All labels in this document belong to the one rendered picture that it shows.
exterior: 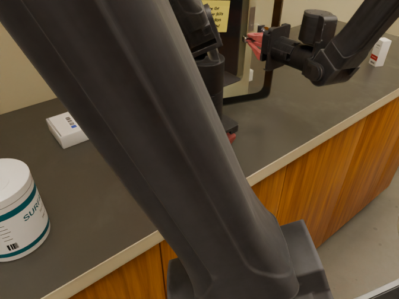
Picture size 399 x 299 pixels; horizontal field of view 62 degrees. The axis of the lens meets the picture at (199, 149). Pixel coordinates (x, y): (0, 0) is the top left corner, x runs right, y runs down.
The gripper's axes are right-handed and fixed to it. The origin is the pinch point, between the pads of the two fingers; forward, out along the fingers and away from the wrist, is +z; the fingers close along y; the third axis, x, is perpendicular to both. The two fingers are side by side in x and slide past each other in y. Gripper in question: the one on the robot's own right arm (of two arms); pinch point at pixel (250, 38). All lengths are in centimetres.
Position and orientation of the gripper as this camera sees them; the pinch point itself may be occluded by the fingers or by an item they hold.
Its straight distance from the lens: 89.6
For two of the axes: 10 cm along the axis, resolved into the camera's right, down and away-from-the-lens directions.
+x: -7.8, 3.8, -5.0
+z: -6.3, -4.7, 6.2
